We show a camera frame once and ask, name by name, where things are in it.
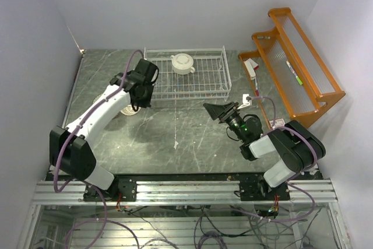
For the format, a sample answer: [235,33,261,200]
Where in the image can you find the marker pen on shelf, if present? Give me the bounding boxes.
[286,60,303,86]

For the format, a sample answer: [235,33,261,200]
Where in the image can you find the red pen on table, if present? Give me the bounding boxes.
[254,77,260,96]

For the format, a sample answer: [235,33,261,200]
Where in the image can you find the pale green bowl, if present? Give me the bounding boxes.
[92,94,102,104]

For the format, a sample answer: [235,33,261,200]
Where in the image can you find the cream two-handled soup bowl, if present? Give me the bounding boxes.
[171,53,195,75]

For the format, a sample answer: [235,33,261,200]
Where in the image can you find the aluminium mounting rail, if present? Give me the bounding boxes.
[31,180,338,206]

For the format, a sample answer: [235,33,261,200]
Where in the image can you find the brown patterned bowl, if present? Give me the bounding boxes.
[120,105,141,116]

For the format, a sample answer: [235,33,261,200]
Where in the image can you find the small red white card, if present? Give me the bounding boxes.
[270,118,286,129]

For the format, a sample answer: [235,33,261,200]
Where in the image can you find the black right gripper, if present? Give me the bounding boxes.
[204,101,247,142]

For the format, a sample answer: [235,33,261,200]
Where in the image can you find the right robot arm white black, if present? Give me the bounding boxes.
[203,102,326,200]

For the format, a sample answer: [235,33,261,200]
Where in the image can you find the loose cables under table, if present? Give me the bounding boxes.
[64,202,330,249]

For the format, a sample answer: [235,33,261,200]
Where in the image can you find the white red eraser block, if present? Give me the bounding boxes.
[244,58,259,80]

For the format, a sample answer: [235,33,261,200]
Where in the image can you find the orange wooden shelf rack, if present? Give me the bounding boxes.
[238,8,345,128]

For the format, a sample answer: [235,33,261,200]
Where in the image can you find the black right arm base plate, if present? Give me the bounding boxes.
[234,180,290,201]

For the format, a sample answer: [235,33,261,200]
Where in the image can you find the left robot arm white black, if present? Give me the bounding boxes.
[50,58,159,201]

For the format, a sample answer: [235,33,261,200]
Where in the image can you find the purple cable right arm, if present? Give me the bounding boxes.
[249,95,318,222]

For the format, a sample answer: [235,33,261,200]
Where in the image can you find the white wire dish rack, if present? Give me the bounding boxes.
[144,47,231,101]

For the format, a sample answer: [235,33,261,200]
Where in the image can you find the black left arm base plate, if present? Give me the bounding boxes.
[83,177,138,202]

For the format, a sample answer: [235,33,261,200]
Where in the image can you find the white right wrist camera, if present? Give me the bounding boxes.
[239,94,252,109]

